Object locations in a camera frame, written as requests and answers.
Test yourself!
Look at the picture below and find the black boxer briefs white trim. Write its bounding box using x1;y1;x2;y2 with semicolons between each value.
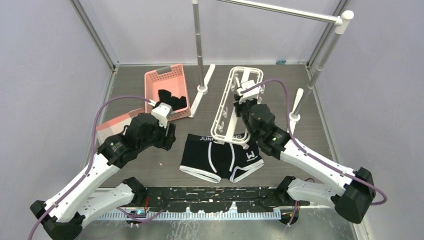
179;134;265;184

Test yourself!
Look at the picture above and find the white clip hanger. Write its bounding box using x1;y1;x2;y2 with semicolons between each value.
210;66;265;150

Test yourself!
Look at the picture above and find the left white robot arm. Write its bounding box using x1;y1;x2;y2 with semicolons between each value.
30;113;177;240

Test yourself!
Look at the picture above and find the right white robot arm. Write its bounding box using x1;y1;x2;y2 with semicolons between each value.
233;100;376;224

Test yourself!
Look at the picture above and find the small teal clip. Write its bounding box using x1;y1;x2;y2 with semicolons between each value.
276;60;287;65

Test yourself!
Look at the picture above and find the pink checked cloth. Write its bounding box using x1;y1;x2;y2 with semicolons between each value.
95;107;145;145

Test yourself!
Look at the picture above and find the black garment in basket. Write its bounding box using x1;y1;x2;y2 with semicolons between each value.
154;89;188;112

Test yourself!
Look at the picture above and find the pink plastic basket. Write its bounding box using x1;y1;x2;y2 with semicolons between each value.
144;64;191;121

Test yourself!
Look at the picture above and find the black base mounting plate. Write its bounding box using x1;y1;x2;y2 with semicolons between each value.
124;186;295;213

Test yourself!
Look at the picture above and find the silver clothes rack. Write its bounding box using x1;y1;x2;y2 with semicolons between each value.
187;0;355;133

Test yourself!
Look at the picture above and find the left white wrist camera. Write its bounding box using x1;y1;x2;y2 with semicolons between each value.
150;102;173;129

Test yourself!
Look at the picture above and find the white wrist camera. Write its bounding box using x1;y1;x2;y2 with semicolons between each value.
236;80;260;104
150;102;173;129

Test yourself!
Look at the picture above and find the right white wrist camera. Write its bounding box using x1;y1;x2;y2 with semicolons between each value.
236;80;260;104

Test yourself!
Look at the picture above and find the aluminium frame post right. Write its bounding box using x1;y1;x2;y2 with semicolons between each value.
306;0;351;70

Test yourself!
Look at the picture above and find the aluminium frame post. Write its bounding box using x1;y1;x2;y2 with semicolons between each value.
70;0;120;69
306;0;351;70

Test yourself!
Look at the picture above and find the aluminium frame post left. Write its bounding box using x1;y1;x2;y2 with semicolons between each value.
70;0;120;69

